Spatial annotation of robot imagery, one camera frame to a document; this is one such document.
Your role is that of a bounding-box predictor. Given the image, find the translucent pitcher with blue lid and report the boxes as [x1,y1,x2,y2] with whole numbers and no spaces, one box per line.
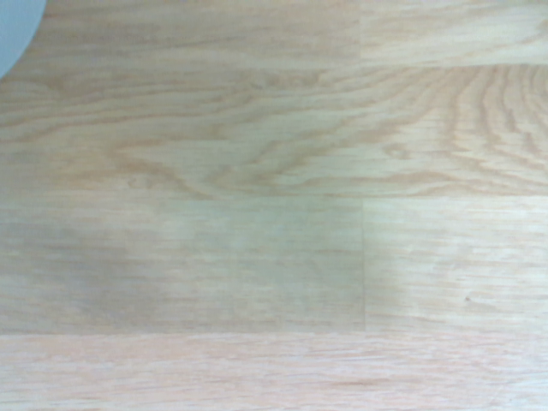
[0,0,47,80]

